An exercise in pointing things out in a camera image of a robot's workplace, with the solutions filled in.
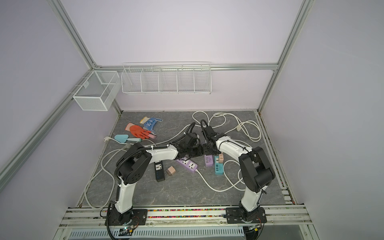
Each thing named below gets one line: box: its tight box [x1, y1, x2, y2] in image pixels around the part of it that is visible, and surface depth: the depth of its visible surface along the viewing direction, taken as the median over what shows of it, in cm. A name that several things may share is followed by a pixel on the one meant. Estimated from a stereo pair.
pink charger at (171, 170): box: [166, 165, 176, 176], surface depth 89 cm
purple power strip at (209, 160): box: [204, 154, 214, 167], surface depth 92 cm
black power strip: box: [154, 160, 166, 183], surface depth 87 cm
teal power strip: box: [214, 155, 224, 175], surface depth 90 cm
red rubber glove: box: [129, 125, 151, 140], surface depth 107 cm
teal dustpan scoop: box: [114, 134, 142, 143], surface depth 106 cm
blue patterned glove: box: [143, 117, 164, 135], surface depth 114 cm
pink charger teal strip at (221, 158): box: [218, 153, 224, 164], surface depth 88 cm
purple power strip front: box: [176, 157, 198, 172], surface depth 91 cm
